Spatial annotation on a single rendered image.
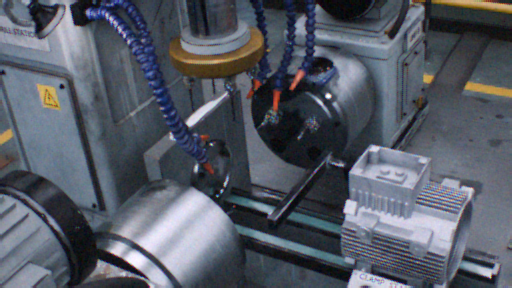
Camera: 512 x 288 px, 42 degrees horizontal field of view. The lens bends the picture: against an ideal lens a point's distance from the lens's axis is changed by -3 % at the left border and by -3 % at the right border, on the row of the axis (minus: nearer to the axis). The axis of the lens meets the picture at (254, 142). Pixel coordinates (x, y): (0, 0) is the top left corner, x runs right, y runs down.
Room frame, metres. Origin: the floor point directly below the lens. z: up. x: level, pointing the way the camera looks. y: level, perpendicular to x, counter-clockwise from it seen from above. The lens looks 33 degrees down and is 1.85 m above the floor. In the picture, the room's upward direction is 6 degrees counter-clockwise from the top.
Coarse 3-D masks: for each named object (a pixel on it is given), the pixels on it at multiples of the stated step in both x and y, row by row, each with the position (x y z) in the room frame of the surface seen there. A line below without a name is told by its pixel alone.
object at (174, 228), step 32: (160, 192) 0.95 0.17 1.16; (192, 192) 0.94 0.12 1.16; (128, 224) 0.87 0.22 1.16; (160, 224) 0.87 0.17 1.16; (192, 224) 0.88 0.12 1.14; (224, 224) 0.90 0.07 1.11; (128, 256) 0.81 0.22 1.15; (160, 256) 0.81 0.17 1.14; (192, 256) 0.83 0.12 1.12; (224, 256) 0.86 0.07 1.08
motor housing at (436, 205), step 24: (432, 192) 0.93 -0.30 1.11; (456, 192) 0.93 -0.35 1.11; (360, 216) 0.94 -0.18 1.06; (384, 216) 0.93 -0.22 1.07; (432, 216) 0.89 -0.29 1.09; (456, 216) 0.87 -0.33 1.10; (360, 240) 0.91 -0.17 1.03; (384, 240) 0.90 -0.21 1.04; (408, 240) 0.87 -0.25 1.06; (432, 240) 0.86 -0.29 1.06; (456, 240) 0.96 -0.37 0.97; (384, 264) 0.89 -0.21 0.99; (408, 264) 0.86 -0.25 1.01; (432, 264) 0.84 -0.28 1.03; (456, 264) 0.92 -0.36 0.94
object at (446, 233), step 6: (348, 204) 0.95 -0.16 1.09; (354, 204) 0.95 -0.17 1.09; (348, 210) 0.95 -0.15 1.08; (354, 210) 0.94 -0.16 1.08; (444, 228) 0.86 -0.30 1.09; (450, 228) 0.85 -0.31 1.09; (438, 234) 0.85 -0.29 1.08; (444, 234) 0.85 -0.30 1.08; (450, 234) 0.84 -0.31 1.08; (444, 240) 0.84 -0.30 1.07; (450, 240) 0.84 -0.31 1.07; (468, 240) 0.96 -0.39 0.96; (348, 258) 0.95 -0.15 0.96; (354, 264) 0.94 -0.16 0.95; (444, 282) 0.85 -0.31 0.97
